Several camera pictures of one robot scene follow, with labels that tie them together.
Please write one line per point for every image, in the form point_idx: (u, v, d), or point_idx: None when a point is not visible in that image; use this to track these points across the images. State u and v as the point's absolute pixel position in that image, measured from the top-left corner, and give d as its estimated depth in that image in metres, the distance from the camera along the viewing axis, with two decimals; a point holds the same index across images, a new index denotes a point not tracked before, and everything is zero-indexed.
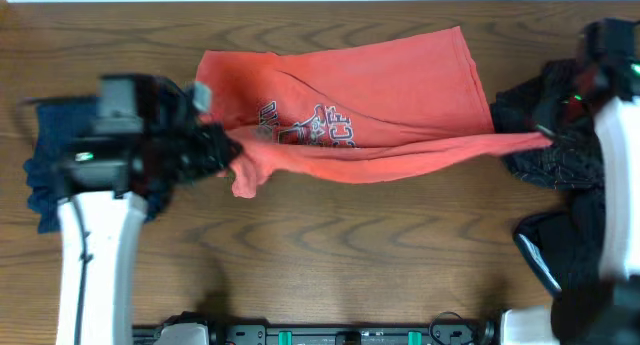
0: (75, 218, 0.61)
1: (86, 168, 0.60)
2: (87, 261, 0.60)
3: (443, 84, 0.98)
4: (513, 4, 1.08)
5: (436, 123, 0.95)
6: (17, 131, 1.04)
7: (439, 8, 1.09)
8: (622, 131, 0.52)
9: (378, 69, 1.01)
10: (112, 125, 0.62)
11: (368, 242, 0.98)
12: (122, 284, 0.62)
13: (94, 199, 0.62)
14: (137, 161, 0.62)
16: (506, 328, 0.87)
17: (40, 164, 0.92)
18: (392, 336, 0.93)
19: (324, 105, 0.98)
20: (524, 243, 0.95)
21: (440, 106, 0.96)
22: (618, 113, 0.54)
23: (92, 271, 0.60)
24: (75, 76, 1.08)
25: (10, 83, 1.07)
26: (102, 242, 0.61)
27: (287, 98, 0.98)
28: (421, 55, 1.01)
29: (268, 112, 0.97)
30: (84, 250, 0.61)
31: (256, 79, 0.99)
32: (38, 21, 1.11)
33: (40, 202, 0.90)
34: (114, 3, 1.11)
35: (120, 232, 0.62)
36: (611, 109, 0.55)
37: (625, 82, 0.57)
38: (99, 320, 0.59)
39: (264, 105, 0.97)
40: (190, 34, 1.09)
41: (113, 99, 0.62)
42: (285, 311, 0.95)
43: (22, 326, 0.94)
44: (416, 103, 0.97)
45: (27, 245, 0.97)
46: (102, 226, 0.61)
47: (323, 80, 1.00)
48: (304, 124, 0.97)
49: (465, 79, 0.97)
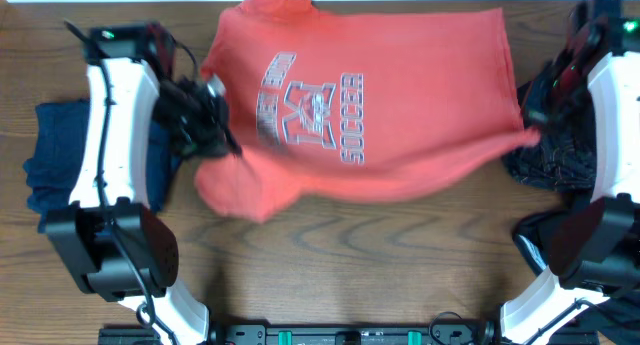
0: (101, 76, 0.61)
1: (109, 46, 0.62)
2: (110, 107, 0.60)
3: (478, 62, 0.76)
4: (512, 5, 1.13)
5: (470, 104, 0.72)
6: (18, 130, 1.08)
7: (438, 9, 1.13)
8: (613, 80, 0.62)
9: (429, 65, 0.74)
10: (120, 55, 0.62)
11: (368, 241, 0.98)
12: (140, 133, 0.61)
13: (118, 64, 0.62)
14: (153, 45, 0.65)
16: (506, 316, 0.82)
17: (41, 164, 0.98)
18: (392, 336, 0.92)
19: (334, 85, 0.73)
20: (524, 243, 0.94)
21: (475, 83, 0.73)
22: (610, 64, 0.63)
23: (116, 112, 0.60)
24: (76, 74, 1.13)
25: (14, 83, 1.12)
26: (122, 93, 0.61)
27: (287, 46, 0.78)
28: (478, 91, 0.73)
29: (282, 59, 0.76)
30: (109, 95, 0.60)
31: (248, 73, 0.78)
32: (41, 22, 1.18)
33: (40, 203, 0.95)
34: (120, 4, 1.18)
35: (137, 85, 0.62)
36: (603, 64, 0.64)
37: (615, 39, 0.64)
38: (119, 147, 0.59)
39: (284, 52, 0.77)
40: (193, 34, 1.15)
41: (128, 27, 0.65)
42: (285, 311, 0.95)
43: (20, 325, 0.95)
44: (450, 76, 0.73)
45: (27, 243, 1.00)
46: (125, 80, 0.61)
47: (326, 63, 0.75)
48: (276, 57, 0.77)
49: (498, 61, 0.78)
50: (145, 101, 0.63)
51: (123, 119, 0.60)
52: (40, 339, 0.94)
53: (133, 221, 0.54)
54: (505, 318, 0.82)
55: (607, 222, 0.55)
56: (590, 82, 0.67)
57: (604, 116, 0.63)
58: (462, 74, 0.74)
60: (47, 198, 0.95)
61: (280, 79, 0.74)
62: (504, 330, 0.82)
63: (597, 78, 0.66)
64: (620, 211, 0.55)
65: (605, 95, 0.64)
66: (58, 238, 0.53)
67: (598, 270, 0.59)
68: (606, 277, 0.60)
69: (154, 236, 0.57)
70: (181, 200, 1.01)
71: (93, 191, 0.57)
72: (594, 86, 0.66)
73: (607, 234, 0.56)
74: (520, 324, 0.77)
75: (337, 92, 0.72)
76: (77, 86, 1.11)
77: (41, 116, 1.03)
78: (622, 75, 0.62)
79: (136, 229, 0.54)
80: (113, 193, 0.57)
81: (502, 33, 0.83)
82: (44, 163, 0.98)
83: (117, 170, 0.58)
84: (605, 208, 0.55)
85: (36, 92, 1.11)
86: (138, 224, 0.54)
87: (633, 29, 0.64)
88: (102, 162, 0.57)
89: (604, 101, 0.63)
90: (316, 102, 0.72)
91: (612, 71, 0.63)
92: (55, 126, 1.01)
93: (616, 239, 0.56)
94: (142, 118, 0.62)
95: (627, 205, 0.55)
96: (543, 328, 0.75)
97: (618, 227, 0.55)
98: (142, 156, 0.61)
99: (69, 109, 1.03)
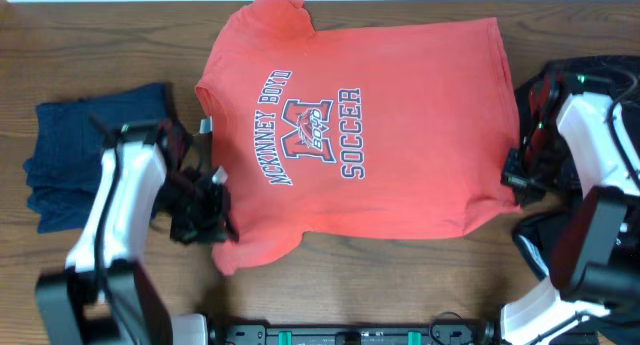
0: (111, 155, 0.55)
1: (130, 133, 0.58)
2: (117, 181, 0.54)
3: (473, 71, 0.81)
4: (511, 5, 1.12)
5: (460, 113, 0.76)
6: (17, 130, 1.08)
7: (438, 8, 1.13)
8: (580, 110, 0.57)
9: (426, 76, 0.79)
10: (134, 153, 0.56)
11: (368, 242, 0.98)
12: (143, 214, 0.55)
13: (131, 143, 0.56)
14: (164, 139, 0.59)
16: (506, 319, 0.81)
17: (41, 164, 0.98)
18: (392, 336, 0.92)
19: (327, 101, 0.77)
20: (524, 243, 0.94)
21: (467, 92, 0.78)
22: (574, 103, 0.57)
23: (123, 187, 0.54)
24: (74, 74, 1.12)
25: (12, 84, 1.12)
26: (131, 170, 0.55)
27: (286, 65, 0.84)
28: (460, 93, 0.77)
29: (279, 76, 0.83)
30: (118, 164, 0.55)
31: (248, 76, 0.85)
32: (38, 21, 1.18)
33: (40, 203, 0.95)
34: (117, 4, 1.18)
35: (145, 161, 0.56)
36: (567, 104, 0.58)
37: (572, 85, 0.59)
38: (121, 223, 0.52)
39: (280, 70, 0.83)
40: (191, 34, 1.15)
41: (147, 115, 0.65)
42: (285, 311, 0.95)
43: (21, 326, 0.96)
44: (445, 84, 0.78)
45: (27, 244, 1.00)
46: (132, 157, 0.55)
47: (326, 73, 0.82)
48: (274, 76, 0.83)
49: (494, 70, 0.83)
50: (150, 185, 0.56)
51: (126, 190, 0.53)
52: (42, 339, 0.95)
53: (128, 282, 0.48)
54: (506, 320, 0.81)
55: (601, 206, 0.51)
56: (559, 126, 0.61)
57: (582, 150, 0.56)
58: (462, 86, 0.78)
60: (48, 198, 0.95)
61: (279, 93, 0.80)
62: (504, 333, 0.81)
63: (564, 120, 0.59)
64: (614, 200, 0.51)
65: (575, 129, 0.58)
66: (47, 303, 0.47)
67: (600, 282, 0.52)
68: (614, 292, 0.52)
69: (151, 304, 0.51)
70: None
71: (86, 254, 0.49)
72: (563, 129, 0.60)
73: (601, 227, 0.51)
74: (520, 329, 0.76)
75: (334, 107, 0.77)
76: (76, 86, 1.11)
77: (40, 115, 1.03)
78: (586, 108, 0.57)
79: (131, 291, 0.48)
80: (110, 258, 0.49)
81: (498, 43, 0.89)
82: (44, 163, 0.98)
83: (111, 240, 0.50)
84: (598, 198, 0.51)
85: (35, 92, 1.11)
86: (132, 286, 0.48)
87: (585, 82, 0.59)
88: (100, 231, 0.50)
89: (577, 136, 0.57)
90: (317, 119, 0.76)
91: (575, 106, 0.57)
92: (56, 126, 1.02)
93: (616, 229, 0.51)
94: (148, 204, 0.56)
95: (619, 194, 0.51)
96: (542, 334, 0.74)
97: (610, 219, 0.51)
98: (144, 228, 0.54)
99: (69, 109, 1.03)
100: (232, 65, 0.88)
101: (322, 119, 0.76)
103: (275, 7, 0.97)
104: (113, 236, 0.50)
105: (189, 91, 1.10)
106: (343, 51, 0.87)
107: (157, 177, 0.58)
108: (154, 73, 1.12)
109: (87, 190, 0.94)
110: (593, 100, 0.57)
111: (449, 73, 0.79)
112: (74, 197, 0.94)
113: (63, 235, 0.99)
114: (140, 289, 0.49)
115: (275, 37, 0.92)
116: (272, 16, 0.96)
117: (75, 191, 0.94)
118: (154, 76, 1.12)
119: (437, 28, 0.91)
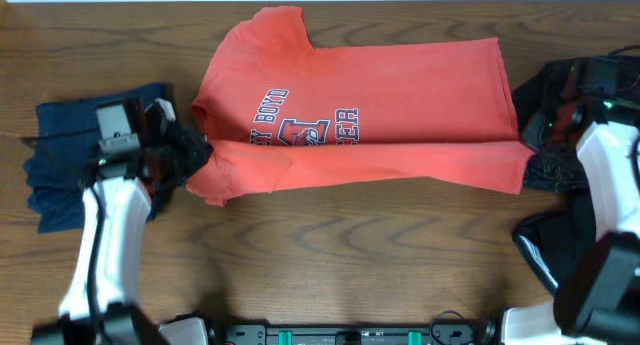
0: (93, 198, 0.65)
1: (108, 170, 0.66)
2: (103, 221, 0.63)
3: (472, 95, 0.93)
4: (510, 6, 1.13)
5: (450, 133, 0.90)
6: (17, 130, 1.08)
7: (438, 9, 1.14)
8: (601, 142, 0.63)
9: (422, 100, 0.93)
10: (115, 180, 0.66)
11: (368, 242, 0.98)
12: (131, 246, 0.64)
13: (112, 183, 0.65)
14: (145, 167, 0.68)
16: (507, 324, 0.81)
17: (41, 165, 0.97)
18: (392, 336, 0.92)
19: (325, 121, 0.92)
20: (524, 244, 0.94)
21: (460, 115, 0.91)
22: (596, 132, 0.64)
23: (108, 226, 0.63)
24: (74, 74, 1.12)
25: (13, 84, 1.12)
26: (114, 209, 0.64)
27: (282, 83, 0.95)
28: (453, 115, 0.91)
29: (276, 94, 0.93)
30: (101, 212, 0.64)
31: (248, 91, 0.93)
32: (39, 23, 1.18)
33: (41, 204, 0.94)
34: (118, 5, 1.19)
35: (127, 198, 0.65)
36: (589, 131, 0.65)
37: (599, 114, 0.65)
38: (111, 260, 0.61)
39: (277, 89, 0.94)
40: (191, 34, 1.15)
41: (112, 122, 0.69)
42: (285, 311, 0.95)
43: (19, 326, 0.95)
44: (439, 108, 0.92)
45: (27, 244, 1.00)
46: (114, 195, 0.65)
47: (320, 95, 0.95)
48: (270, 95, 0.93)
49: (495, 91, 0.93)
50: (135, 217, 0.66)
51: (111, 235, 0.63)
52: None
53: (126, 324, 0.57)
54: (507, 326, 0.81)
55: (614, 257, 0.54)
56: (578, 152, 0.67)
57: (602, 181, 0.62)
58: (457, 109, 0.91)
60: (48, 198, 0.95)
61: (275, 116, 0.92)
62: (504, 338, 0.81)
63: (585, 146, 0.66)
64: (628, 250, 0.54)
65: (595, 161, 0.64)
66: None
67: (605, 326, 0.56)
68: (613, 335, 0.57)
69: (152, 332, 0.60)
70: (180, 200, 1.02)
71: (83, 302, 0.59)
72: (583, 155, 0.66)
73: (616, 272, 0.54)
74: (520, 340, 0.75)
75: (331, 127, 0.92)
76: (76, 86, 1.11)
77: (41, 115, 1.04)
78: (608, 138, 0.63)
79: (130, 332, 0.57)
80: (106, 296, 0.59)
81: (499, 63, 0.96)
82: (43, 164, 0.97)
83: (105, 279, 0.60)
84: (612, 243, 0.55)
85: (35, 92, 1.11)
86: (130, 327, 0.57)
87: (611, 109, 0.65)
88: (93, 272, 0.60)
89: (594, 164, 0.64)
90: (311, 137, 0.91)
91: (599, 137, 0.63)
92: (56, 126, 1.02)
93: (629, 278, 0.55)
94: (136, 234, 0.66)
95: (634, 244, 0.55)
96: None
97: (621, 269, 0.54)
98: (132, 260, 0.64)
99: (69, 109, 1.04)
100: (232, 79, 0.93)
101: (317, 138, 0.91)
103: (273, 21, 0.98)
104: (107, 277, 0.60)
105: (188, 91, 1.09)
106: (342, 68, 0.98)
107: (137, 199, 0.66)
108: (154, 73, 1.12)
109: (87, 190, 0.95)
110: (617, 136, 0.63)
111: (446, 98, 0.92)
112: (75, 197, 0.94)
113: (63, 235, 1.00)
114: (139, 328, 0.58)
115: (273, 53, 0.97)
116: (273, 28, 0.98)
117: (75, 191, 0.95)
118: (154, 76, 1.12)
119: (451, 45, 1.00)
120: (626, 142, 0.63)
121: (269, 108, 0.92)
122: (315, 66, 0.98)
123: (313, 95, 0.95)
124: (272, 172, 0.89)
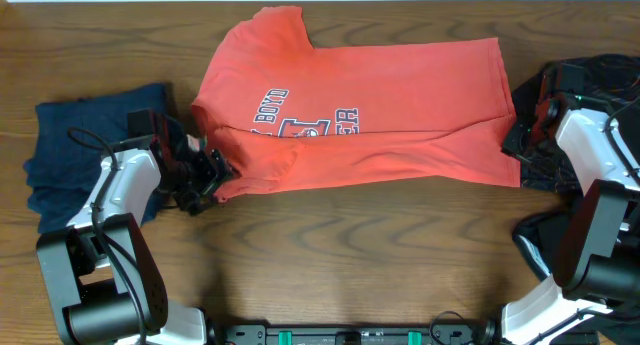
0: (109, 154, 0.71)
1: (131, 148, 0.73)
2: (116, 167, 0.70)
3: (471, 93, 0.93)
4: (510, 6, 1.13)
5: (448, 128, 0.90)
6: (17, 130, 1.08)
7: (438, 8, 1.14)
8: (577, 120, 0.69)
9: (420, 96, 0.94)
10: (133, 154, 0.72)
11: (367, 241, 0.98)
12: (136, 193, 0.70)
13: (130, 152, 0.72)
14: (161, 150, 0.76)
16: (506, 319, 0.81)
17: (41, 165, 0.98)
18: (392, 336, 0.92)
19: (326, 122, 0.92)
20: (524, 243, 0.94)
21: (458, 112, 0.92)
22: (572, 117, 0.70)
23: (120, 172, 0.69)
24: (73, 73, 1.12)
25: (12, 83, 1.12)
26: (128, 159, 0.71)
27: (282, 82, 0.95)
28: (451, 112, 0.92)
29: (276, 94, 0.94)
30: (115, 160, 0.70)
31: (248, 90, 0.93)
32: (40, 23, 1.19)
33: (40, 203, 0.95)
34: (119, 5, 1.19)
35: (140, 156, 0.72)
36: (566, 118, 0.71)
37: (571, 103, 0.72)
38: (119, 192, 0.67)
39: (277, 89, 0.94)
40: (190, 34, 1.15)
41: (137, 123, 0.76)
42: (285, 311, 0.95)
43: (18, 325, 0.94)
44: (438, 106, 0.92)
45: (27, 243, 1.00)
46: (130, 154, 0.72)
47: (320, 95, 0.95)
48: (270, 95, 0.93)
49: (495, 90, 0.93)
50: (145, 172, 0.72)
51: (121, 178, 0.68)
52: (38, 339, 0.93)
53: (123, 234, 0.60)
54: (505, 320, 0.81)
55: (604, 197, 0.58)
56: (558, 138, 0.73)
57: (580, 153, 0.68)
58: (455, 107, 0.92)
60: (48, 198, 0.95)
61: (275, 116, 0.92)
62: (504, 332, 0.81)
63: (564, 132, 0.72)
64: (615, 195, 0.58)
65: (574, 140, 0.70)
66: (48, 260, 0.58)
67: (604, 279, 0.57)
68: (612, 289, 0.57)
69: (143, 255, 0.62)
70: None
71: (87, 216, 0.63)
72: (563, 142, 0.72)
73: (606, 212, 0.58)
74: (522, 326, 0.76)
75: (331, 126, 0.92)
76: (74, 85, 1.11)
77: (40, 115, 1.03)
78: (582, 118, 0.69)
79: (127, 240, 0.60)
80: (108, 214, 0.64)
81: (499, 62, 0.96)
82: (44, 164, 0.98)
83: (111, 204, 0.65)
84: (602, 191, 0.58)
85: (34, 91, 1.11)
86: (127, 235, 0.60)
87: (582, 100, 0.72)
88: (101, 197, 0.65)
89: (574, 142, 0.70)
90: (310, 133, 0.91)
91: (575, 119, 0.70)
92: (55, 125, 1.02)
93: (619, 218, 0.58)
94: (143, 189, 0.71)
95: (619, 188, 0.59)
96: (543, 333, 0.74)
97: (612, 213, 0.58)
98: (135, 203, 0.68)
99: (68, 109, 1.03)
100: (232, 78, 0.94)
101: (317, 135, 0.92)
103: (273, 22, 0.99)
104: (113, 203, 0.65)
105: (188, 91, 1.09)
106: (341, 68, 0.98)
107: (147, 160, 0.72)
108: (153, 72, 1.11)
109: (88, 190, 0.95)
110: (590, 116, 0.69)
111: (445, 96, 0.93)
112: (75, 197, 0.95)
113: None
114: (135, 241, 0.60)
115: (274, 52, 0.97)
116: (273, 28, 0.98)
117: (76, 191, 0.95)
118: (153, 75, 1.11)
119: (452, 44, 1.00)
120: (598, 120, 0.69)
121: (269, 107, 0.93)
122: (314, 66, 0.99)
123: (313, 95, 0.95)
124: (281, 157, 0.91)
